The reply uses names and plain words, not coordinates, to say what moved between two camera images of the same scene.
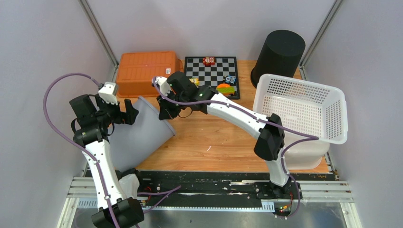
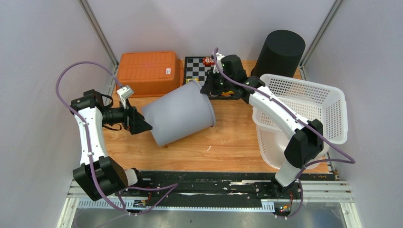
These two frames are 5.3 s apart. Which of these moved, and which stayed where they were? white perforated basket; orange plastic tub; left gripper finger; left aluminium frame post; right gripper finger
Moved: left gripper finger; right gripper finger
Stayed: orange plastic tub; left aluminium frame post; white perforated basket
